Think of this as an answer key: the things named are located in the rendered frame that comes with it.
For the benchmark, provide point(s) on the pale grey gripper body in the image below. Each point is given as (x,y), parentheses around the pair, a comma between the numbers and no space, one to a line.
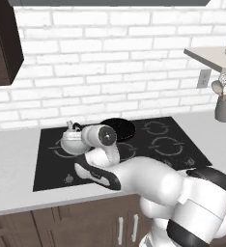
(113,156)

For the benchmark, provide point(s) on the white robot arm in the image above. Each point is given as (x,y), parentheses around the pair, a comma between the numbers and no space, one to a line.
(156,183)

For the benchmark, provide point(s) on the silver kettle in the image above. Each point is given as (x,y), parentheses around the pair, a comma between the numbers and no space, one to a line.
(71,143)

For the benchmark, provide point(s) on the black frying pan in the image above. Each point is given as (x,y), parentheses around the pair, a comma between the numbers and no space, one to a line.
(124,128)

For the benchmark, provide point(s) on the black glass hob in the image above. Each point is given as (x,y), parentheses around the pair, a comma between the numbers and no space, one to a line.
(156,144)

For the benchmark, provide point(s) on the grey utensil pot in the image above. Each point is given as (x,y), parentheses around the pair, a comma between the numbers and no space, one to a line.
(225,111)

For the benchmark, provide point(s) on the metal whisk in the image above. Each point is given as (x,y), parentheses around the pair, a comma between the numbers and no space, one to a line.
(224,78)

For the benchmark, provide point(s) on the grey extractor hood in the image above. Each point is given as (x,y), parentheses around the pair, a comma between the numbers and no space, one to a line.
(108,2)

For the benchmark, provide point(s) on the grey wall socket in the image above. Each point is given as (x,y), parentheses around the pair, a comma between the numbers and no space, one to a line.
(203,78)

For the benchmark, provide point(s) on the pale wall shelf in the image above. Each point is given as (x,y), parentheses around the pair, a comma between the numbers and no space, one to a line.
(214,58)

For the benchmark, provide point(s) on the dark brown wall cupboard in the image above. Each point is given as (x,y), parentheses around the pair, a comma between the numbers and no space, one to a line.
(2,41)

